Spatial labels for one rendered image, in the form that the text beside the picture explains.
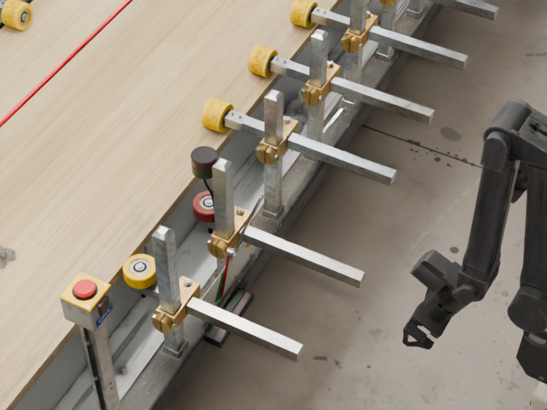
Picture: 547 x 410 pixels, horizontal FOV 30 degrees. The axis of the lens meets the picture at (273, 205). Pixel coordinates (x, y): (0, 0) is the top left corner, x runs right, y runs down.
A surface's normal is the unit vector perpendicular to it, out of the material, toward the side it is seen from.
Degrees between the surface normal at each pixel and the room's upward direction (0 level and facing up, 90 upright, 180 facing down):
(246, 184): 0
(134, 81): 0
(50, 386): 90
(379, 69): 0
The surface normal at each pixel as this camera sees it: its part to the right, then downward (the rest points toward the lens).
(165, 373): 0.01, -0.68
